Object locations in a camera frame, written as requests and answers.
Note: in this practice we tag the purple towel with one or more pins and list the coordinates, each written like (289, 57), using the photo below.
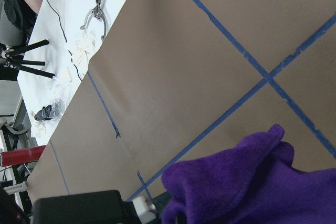
(254, 182)

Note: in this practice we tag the red cylinder bottle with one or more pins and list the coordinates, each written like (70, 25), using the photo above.
(20, 156)

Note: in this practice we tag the grabber tool with green handle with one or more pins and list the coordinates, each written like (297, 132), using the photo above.
(98, 14)

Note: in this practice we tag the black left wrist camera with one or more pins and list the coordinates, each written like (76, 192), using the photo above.
(96, 207)

